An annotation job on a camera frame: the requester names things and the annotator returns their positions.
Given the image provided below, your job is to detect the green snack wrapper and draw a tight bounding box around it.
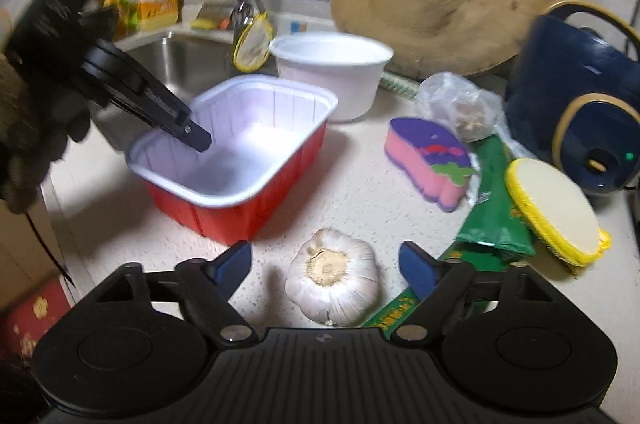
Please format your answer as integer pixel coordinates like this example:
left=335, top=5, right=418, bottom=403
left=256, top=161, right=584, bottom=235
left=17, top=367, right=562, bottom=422
left=360, top=133, right=537, bottom=339

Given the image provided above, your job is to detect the red white rectangular food tray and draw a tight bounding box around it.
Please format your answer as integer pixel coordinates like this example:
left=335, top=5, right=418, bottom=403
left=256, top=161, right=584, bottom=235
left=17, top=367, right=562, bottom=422
left=126, top=74, right=337, bottom=245

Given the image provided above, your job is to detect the yellow rimmed round scrub pad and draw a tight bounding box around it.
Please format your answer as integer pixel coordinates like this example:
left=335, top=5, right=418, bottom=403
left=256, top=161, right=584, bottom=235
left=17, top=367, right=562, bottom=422
left=506, top=158, right=612, bottom=268

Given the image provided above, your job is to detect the clear plastic bag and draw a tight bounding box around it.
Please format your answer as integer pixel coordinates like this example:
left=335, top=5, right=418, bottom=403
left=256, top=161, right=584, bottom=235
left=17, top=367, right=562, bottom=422
left=416, top=72, right=535, bottom=158

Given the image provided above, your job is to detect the white round plastic bowl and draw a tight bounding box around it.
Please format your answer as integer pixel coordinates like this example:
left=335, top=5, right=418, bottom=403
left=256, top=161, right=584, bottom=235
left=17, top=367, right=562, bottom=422
left=270, top=32, right=394, bottom=123

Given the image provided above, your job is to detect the dark gloved hand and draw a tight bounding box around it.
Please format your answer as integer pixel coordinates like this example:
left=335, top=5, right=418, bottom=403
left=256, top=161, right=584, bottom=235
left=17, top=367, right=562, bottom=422
left=1, top=58, right=91, bottom=214

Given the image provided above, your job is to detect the stainless steel sink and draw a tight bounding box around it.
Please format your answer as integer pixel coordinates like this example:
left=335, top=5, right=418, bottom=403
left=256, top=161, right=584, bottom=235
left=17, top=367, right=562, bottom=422
left=89, top=30, right=277, bottom=150

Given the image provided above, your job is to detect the white garlic bulb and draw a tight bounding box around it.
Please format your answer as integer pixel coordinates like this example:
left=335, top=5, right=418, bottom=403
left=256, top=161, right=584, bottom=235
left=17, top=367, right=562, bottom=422
left=285, top=228, right=380, bottom=326

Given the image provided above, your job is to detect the yellow scrub pad on faucet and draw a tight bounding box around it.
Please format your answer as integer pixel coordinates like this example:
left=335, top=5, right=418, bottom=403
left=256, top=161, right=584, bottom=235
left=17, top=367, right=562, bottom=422
left=232, top=13, right=273, bottom=72

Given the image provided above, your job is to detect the pink purple sponge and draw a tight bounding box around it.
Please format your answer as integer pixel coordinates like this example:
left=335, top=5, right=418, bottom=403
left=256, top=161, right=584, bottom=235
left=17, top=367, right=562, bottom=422
left=384, top=117, right=474, bottom=213

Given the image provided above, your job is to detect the red cardboard box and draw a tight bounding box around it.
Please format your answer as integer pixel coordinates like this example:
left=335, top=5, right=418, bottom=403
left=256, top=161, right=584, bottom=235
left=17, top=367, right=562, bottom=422
left=1, top=279, right=73, bottom=363

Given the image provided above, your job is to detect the green white striped cloth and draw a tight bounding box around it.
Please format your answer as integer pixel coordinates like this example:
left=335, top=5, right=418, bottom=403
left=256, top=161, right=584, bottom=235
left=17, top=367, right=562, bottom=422
left=380, top=72, right=420, bottom=100

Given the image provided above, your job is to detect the navy gold rice cooker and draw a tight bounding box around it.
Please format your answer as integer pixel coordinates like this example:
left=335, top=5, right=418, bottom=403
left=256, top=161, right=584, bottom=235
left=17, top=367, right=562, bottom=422
left=504, top=0, right=639, bottom=195

